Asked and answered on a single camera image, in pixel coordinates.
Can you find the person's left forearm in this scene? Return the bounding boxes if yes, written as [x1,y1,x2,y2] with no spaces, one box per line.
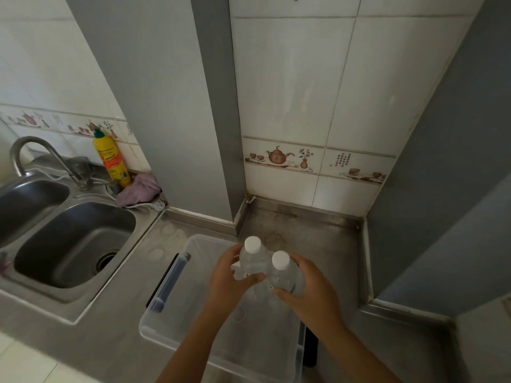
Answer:
[155,309,234,383]

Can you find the yellow detergent bottle green cap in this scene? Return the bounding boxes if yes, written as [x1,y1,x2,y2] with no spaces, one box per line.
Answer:
[92,128,133,189]

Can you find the clear bottle with white cap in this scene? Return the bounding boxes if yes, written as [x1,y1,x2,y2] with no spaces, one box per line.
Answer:
[238,236,269,284]
[266,251,307,298]

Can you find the purple cloth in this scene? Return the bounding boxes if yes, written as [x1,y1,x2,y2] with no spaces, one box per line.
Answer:
[115,173,163,208]

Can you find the black box latch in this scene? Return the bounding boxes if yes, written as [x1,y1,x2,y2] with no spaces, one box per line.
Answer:
[145,252,192,314]
[302,322,319,368]

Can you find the stainless steel double sink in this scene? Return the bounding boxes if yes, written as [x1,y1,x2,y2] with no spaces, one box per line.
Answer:
[0,170,165,326]

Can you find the steel kitchen faucet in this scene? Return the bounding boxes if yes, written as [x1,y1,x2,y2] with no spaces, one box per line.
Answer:
[10,136,93,190]

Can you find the clear plastic storage box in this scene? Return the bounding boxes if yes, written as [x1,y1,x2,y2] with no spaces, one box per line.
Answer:
[138,234,309,383]

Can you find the person's left hand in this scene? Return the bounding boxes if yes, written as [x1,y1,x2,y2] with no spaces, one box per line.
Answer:
[205,243,267,316]

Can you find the person's right forearm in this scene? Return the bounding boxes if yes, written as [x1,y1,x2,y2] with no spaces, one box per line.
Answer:
[317,325,403,383]

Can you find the sink drain strainer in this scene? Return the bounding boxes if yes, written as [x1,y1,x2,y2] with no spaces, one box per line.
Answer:
[95,251,119,273]

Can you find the person's right hand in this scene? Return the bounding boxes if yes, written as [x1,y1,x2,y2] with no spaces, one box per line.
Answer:
[272,254,345,340]

